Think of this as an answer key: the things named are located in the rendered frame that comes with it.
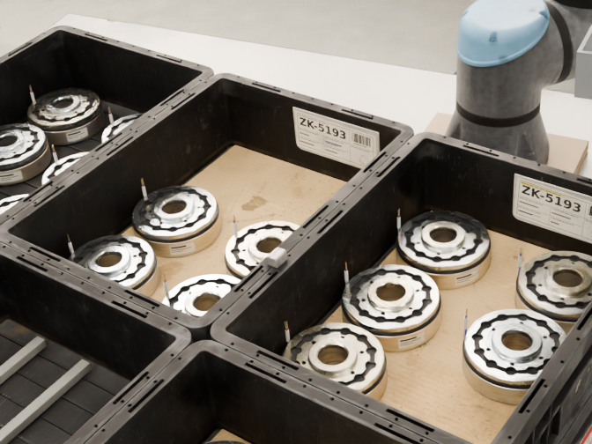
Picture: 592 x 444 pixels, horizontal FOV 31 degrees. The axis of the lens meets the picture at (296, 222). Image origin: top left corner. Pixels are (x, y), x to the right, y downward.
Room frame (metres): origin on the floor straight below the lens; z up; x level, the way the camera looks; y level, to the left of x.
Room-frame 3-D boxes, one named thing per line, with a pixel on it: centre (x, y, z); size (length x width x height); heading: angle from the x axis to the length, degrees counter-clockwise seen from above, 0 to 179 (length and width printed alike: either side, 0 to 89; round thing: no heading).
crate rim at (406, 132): (0.97, 0.09, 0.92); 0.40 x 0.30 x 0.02; 141
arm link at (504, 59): (1.25, -0.30, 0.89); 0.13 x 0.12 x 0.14; 110
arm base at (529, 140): (1.25, -0.30, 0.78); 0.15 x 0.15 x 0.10
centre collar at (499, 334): (0.73, -0.20, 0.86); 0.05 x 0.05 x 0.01
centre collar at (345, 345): (0.74, -0.02, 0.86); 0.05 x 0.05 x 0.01
